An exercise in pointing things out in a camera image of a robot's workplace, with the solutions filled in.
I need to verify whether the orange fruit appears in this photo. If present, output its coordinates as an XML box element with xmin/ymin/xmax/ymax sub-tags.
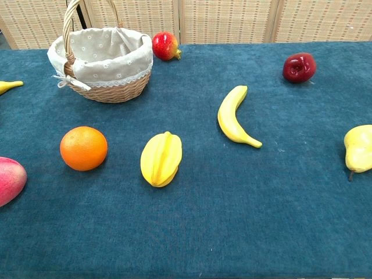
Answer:
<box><xmin>59</xmin><ymin>126</ymin><xmax>109</xmax><ymax>172</ymax></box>

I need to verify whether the wicker basket with cloth liner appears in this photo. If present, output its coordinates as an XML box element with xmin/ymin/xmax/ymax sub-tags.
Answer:
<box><xmin>46</xmin><ymin>0</ymin><xmax>154</xmax><ymax>103</ymax></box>

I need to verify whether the yellow starfruit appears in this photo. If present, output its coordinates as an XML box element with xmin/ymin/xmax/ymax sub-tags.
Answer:
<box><xmin>140</xmin><ymin>131</ymin><xmax>183</xmax><ymax>188</ymax></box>

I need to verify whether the large yellow banana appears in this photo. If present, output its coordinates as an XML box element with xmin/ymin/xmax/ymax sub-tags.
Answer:
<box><xmin>217</xmin><ymin>85</ymin><xmax>263</xmax><ymax>149</ymax></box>

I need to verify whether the blue table cloth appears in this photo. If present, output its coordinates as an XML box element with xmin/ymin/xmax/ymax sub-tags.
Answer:
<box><xmin>0</xmin><ymin>41</ymin><xmax>372</xmax><ymax>279</ymax></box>

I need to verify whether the red pomegranate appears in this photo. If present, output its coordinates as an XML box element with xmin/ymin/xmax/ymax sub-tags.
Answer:
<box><xmin>152</xmin><ymin>31</ymin><xmax>183</xmax><ymax>62</ymax></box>

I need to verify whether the woven bamboo folding screen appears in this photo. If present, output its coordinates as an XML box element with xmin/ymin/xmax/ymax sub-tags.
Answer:
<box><xmin>0</xmin><ymin>0</ymin><xmax>372</xmax><ymax>51</ymax></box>

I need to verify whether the dark red apple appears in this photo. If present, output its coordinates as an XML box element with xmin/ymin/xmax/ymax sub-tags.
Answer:
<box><xmin>282</xmin><ymin>52</ymin><xmax>317</xmax><ymax>84</ymax></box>

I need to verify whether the yellow pear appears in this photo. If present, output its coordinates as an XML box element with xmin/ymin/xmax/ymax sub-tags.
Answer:
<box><xmin>344</xmin><ymin>124</ymin><xmax>372</xmax><ymax>183</ymax></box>

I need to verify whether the red pink mango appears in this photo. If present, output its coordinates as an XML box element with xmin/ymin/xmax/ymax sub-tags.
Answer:
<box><xmin>0</xmin><ymin>156</ymin><xmax>28</xmax><ymax>208</ymax></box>

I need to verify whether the small yellow banana tip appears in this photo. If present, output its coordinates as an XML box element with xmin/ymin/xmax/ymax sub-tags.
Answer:
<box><xmin>0</xmin><ymin>80</ymin><xmax>24</xmax><ymax>96</ymax></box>

